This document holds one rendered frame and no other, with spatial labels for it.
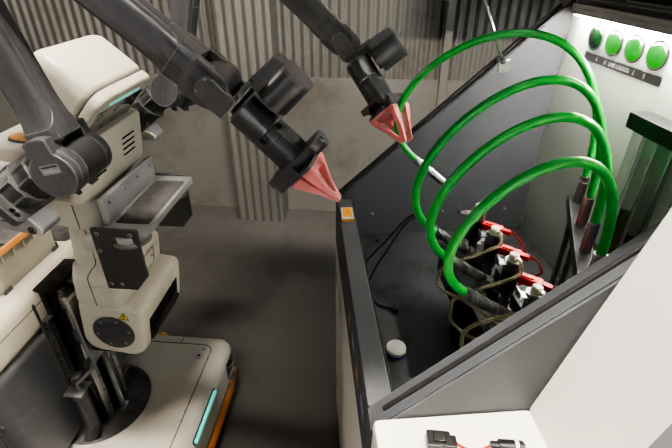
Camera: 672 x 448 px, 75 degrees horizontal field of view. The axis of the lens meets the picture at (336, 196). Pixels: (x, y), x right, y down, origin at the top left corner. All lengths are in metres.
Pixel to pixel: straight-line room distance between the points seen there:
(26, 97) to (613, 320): 0.83
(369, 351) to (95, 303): 0.68
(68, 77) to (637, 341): 0.93
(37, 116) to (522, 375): 0.78
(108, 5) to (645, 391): 0.77
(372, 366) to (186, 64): 0.54
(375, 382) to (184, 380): 1.02
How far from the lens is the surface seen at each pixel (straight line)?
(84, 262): 1.18
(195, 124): 2.91
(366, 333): 0.81
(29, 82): 0.79
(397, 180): 1.18
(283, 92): 0.62
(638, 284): 0.59
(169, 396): 1.64
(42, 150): 0.79
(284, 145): 0.64
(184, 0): 1.15
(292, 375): 1.96
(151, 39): 0.66
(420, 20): 2.56
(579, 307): 0.61
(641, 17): 0.97
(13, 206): 0.89
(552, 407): 0.69
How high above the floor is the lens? 1.54
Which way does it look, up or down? 29 degrees down
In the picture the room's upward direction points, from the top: straight up
